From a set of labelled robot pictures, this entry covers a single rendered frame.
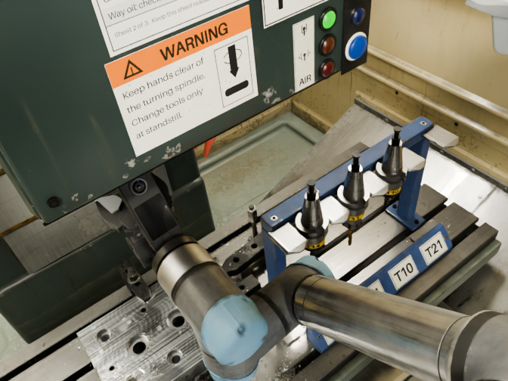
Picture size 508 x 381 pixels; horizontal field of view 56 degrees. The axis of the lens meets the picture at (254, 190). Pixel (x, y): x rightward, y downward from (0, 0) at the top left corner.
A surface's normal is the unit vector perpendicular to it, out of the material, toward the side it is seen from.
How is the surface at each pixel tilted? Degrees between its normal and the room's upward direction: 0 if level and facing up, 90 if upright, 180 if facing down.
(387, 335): 59
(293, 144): 0
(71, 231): 89
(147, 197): 64
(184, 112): 90
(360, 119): 24
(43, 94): 90
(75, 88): 90
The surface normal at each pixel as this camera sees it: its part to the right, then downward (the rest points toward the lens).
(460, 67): -0.80, 0.48
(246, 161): -0.09, -0.70
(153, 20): 0.59, 0.53
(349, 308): -0.72, -0.57
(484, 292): -0.41, -0.44
